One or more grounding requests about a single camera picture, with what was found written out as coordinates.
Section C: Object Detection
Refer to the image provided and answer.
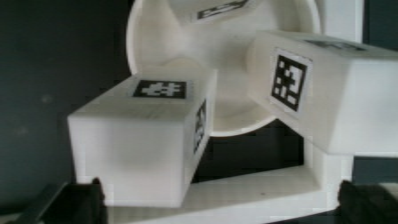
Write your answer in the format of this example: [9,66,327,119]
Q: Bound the white U-shaped fence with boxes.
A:
[105,0,366,224]

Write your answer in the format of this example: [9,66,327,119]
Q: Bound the white stool leg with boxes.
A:
[68,66,217,207]
[247,31,398,158]

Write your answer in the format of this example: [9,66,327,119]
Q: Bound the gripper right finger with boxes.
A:
[338,181,398,224]

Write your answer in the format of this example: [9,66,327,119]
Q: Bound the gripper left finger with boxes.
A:
[15,178,109,224]

